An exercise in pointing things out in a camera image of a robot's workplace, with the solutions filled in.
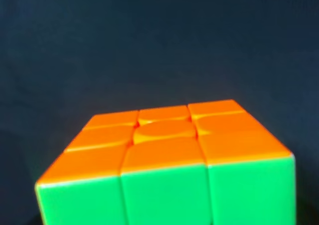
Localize multicoloured puzzle cube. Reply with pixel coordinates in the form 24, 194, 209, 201
35, 100, 296, 225

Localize black tablecloth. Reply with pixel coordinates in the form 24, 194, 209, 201
0, 0, 319, 225

